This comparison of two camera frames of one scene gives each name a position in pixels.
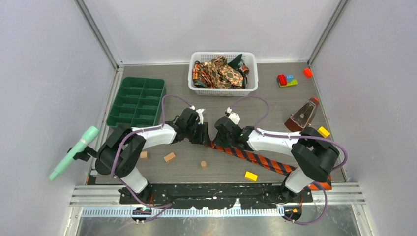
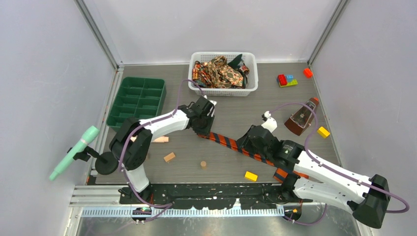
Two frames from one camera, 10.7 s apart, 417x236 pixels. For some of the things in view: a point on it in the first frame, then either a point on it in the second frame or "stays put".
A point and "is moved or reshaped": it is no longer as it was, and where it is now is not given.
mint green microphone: (91, 133) stays put
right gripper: (218, 141) -> (245, 143)
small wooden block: (167, 158) stays put
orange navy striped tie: (325, 184) is moved or reshaped
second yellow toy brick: (322, 131) stays put
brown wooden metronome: (303, 116) stays put
